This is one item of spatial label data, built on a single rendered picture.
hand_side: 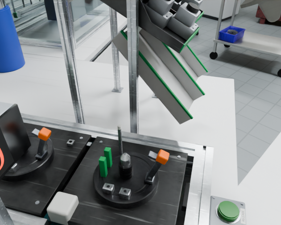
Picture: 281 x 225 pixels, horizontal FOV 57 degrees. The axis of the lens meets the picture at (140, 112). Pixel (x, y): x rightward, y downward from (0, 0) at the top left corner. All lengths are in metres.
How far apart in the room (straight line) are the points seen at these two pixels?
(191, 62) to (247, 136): 1.49
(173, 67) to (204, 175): 0.32
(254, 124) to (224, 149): 1.65
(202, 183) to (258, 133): 1.81
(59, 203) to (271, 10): 0.54
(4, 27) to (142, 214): 1.02
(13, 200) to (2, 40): 0.85
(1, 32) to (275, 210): 1.19
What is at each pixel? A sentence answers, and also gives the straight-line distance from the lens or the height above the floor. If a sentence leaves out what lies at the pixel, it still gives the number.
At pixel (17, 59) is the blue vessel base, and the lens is 1.36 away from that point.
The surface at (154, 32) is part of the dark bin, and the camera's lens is 0.61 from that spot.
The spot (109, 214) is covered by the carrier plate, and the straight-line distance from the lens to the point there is 0.54.
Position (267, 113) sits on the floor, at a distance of 2.67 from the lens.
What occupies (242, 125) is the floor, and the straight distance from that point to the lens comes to 2.43.
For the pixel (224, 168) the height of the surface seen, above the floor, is 0.86.
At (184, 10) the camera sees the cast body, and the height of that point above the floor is 1.26.
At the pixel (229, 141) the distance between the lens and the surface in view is 0.88.
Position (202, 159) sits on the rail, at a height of 0.95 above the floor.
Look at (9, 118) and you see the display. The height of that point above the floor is 1.23.
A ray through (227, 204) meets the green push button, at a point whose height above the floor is 0.97.
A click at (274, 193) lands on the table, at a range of 0.78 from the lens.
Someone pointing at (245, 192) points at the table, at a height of 0.86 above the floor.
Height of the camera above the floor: 1.42
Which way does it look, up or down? 36 degrees down
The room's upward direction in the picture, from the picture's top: straight up
